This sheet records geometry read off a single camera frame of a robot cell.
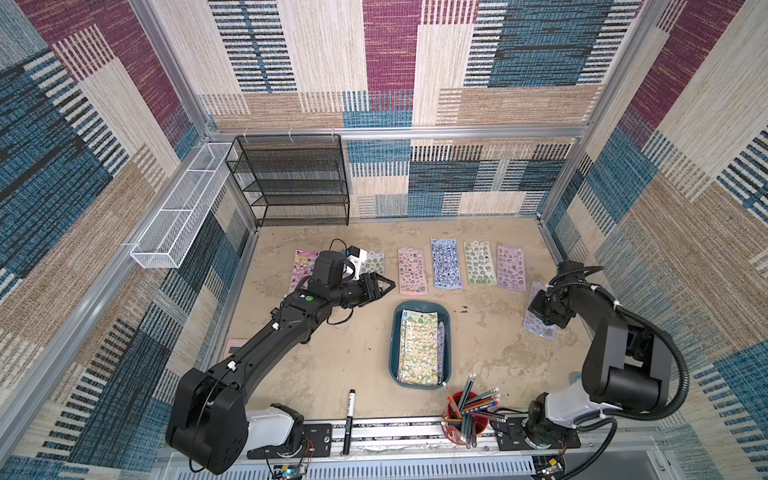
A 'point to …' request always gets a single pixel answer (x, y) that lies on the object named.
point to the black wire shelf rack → (292, 180)
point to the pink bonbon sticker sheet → (412, 276)
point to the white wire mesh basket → (166, 240)
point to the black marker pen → (350, 415)
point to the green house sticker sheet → (418, 358)
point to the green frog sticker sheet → (479, 263)
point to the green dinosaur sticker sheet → (374, 262)
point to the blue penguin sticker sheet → (446, 263)
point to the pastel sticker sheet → (532, 322)
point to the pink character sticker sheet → (511, 267)
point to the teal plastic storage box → (444, 343)
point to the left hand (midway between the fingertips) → (391, 287)
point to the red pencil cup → (463, 419)
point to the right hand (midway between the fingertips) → (539, 317)
